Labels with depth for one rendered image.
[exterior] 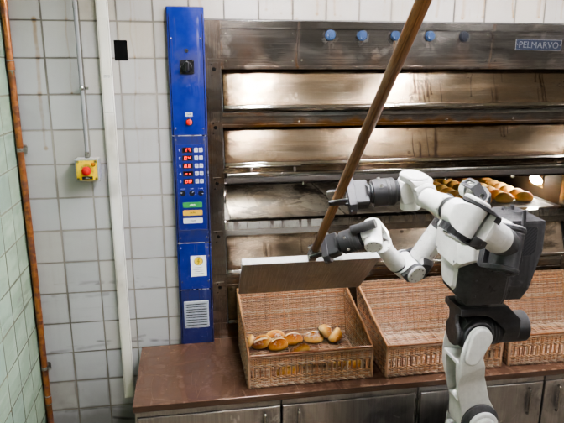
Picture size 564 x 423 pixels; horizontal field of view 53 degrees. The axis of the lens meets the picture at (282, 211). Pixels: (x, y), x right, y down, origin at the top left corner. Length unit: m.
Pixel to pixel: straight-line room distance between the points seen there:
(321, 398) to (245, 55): 1.54
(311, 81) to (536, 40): 1.13
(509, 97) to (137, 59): 1.78
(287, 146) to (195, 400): 1.20
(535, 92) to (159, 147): 1.85
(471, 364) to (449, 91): 1.35
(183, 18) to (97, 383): 1.79
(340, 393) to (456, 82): 1.55
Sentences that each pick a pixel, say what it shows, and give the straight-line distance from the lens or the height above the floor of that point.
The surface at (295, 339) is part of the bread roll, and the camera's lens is 2.83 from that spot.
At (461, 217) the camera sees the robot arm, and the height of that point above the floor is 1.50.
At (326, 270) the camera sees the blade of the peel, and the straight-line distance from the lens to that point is 2.37.
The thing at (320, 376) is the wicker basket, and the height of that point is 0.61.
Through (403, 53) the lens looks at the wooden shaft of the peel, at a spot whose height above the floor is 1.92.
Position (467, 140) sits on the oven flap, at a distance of 3.00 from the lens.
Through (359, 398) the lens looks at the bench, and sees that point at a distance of 2.60.
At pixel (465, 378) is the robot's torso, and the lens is 2.22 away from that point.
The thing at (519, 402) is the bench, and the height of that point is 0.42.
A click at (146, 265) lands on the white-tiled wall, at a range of 2.81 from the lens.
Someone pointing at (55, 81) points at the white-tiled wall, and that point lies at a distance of 2.70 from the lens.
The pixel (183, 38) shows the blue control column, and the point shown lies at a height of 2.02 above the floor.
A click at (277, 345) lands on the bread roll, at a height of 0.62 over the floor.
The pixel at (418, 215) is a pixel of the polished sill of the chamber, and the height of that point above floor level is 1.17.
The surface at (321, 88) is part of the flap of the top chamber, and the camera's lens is 2.72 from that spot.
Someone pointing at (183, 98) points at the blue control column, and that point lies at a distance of 2.62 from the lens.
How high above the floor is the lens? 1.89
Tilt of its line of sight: 14 degrees down
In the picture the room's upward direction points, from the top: straight up
